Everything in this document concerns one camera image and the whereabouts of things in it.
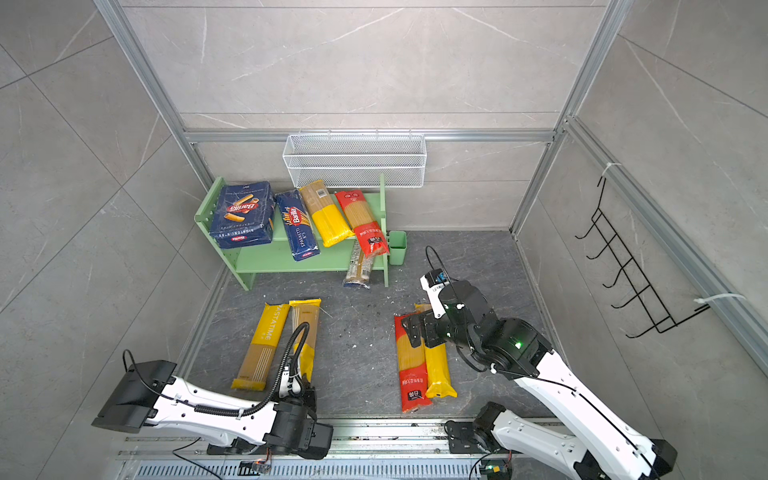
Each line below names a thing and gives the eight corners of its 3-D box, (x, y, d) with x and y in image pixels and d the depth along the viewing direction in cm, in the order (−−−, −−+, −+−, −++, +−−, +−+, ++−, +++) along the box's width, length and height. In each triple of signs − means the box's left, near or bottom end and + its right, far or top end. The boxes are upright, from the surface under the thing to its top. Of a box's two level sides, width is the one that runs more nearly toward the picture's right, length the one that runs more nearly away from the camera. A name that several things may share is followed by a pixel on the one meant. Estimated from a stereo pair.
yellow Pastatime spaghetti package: (236, 389, 83) (232, 386, 81) (268, 306, 100) (265, 302, 98) (264, 391, 83) (260, 388, 81) (291, 308, 100) (288, 303, 98)
